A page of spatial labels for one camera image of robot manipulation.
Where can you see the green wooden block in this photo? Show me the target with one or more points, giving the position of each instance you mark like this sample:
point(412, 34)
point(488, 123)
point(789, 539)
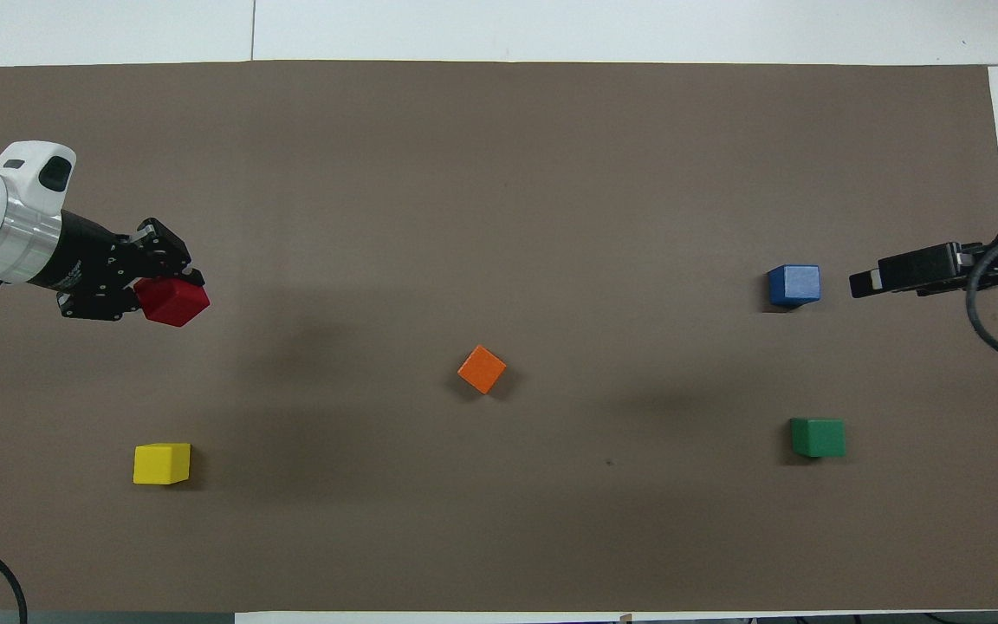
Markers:
point(818, 438)

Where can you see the brown paper table mat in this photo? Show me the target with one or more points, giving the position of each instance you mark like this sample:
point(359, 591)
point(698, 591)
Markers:
point(499, 173)

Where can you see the orange wooden block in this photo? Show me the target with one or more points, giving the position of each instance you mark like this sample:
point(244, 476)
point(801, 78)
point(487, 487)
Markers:
point(482, 369)

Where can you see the yellow wooden block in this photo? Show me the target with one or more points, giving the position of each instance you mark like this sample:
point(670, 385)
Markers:
point(161, 464)

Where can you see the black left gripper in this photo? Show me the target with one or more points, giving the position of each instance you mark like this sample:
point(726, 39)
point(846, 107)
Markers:
point(92, 260)

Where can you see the red wooden block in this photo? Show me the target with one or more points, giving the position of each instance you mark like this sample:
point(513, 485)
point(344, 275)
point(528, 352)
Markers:
point(174, 302)

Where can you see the blue wooden block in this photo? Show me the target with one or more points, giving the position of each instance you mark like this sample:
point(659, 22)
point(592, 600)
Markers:
point(793, 284)

